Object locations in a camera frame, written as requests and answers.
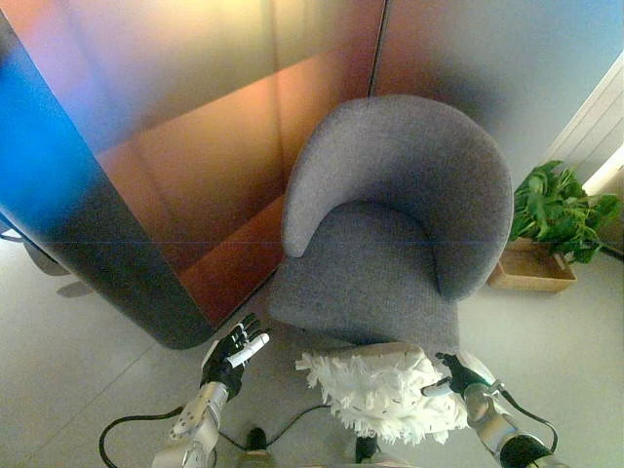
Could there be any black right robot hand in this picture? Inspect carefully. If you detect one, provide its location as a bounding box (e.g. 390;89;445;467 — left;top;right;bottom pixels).
420;351;494;397

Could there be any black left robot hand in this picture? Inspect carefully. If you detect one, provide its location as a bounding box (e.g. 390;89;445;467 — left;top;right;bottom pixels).
200;314;272;397

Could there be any white fringed cloth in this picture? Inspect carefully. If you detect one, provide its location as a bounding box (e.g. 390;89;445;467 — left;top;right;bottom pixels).
293;341;470;447

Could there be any black right robot foot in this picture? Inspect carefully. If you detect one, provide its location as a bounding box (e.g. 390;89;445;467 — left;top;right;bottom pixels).
355;436;381;463

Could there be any wooden planter box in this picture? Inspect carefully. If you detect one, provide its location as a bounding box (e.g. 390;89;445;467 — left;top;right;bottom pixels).
487;237;577;293

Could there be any grey fabric armchair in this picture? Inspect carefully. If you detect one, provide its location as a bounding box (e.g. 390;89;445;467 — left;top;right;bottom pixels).
266;95;515;353

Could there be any green leafy potted plant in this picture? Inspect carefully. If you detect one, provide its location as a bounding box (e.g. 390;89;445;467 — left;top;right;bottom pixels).
509;160;623;265

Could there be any iridescent frosted glass partition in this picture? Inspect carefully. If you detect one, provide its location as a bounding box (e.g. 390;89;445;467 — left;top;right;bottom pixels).
0;0;624;351

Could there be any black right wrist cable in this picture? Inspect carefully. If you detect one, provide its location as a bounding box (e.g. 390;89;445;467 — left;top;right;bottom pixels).
496;387;560;452

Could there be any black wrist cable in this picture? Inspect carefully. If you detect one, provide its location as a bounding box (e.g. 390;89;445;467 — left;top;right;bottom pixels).
496;387;560;452
98;404;326;468

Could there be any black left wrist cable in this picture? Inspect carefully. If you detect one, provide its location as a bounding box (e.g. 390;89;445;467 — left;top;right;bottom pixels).
98;404;326;468

